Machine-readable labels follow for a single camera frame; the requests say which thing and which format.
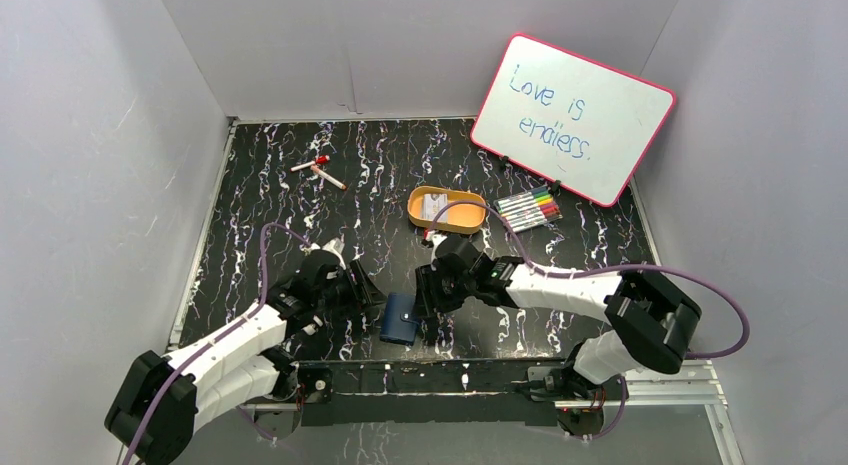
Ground red capped marker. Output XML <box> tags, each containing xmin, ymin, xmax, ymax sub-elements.
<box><xmin>290</xmin><ymin>155</ymin><xmax>330</xmax><ymax>173</ymax></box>

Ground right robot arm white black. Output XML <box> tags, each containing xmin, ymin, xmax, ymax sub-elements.
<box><xmin>414</xmin><ymin>236</ymin><xmax>702</xmax><ymax>399</ymax></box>

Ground blue leather card holder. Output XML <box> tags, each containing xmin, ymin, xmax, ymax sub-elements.
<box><xmin>379</xmin><ymin>292</ymin><xmax>419</xmax><ymax>346</ymax></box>

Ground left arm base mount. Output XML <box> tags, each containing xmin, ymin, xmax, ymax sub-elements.
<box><xmin>236</xmin><ymin>367</ymin><xmax>333</xmax><ymax>446</ymax></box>

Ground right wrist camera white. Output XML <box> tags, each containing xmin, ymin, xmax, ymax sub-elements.
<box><xmin>422</xmin><ymin>229</ymin><xmax>449</xmax><ymax>250</ymax></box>

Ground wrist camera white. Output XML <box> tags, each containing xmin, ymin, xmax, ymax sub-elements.
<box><xmin>422</xmin><ymin>229</ymin><xmax>449</xmax><ymax>250</ymax></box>
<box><xmin>322</xmin><ymin>237</ymin><xmax>345</xmax><ymax>261</ymax></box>

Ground pink framed whiteboard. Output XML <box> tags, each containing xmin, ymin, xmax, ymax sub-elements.
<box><xmin>470</xmin><ymin>34</ymin><xmax>677</xmax><ymax>207</ymax></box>

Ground aluminium frame rail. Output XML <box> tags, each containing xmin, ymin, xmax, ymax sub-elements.
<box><xmin>119</xmin><ymin>362</ymin><xmax>743</xmax><ymax>465</ymax></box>

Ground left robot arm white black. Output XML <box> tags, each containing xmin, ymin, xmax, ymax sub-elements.
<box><xmin>104</xmin><ymin>247</ymin><xmax>387</xmax><ymax>464</ymax></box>

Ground silver credit card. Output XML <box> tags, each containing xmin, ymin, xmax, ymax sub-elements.
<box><xmin>421</xmin><ymin>193</ymin><xmax>448</xmax><ymax>220</ymax></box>

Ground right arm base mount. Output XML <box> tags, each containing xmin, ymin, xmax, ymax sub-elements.
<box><xmin>514</xmin><ymin>365</ymin><xmax>629</xmax><ymax>442</ymax></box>

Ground white marker red tip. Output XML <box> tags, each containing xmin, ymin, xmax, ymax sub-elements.
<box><xmin>310</xmin><ymin>165</ymin><xmax>347</xmax><ymax>190</ymax></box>

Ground pack of coloured markers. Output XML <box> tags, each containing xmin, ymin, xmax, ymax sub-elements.
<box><xmin>494</xmin><ymin>187</ymin><xmax>562</xmax><ymax>233</ymax></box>

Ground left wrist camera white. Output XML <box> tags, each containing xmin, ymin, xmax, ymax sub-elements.
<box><xmin>322</xmin><ymin>237</ymin><xmax>345</xmax><ymax>261</ymax></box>

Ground orange oval tray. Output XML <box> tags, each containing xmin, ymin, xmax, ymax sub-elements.
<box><xmin>407</xmin><ymin>186</ymin><xmax>488</xmax><ymax>235</ymax></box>

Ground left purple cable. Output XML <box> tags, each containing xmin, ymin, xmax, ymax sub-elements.
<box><xmin>119</xmin><ymin>222</ymin><xmax>313</xmax><ymax>465</ymax></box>

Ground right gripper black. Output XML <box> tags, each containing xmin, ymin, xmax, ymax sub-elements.
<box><xmin>411</xmin><ymin>262</ymin><xmax>476</xmax><ymax>318</ymax></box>

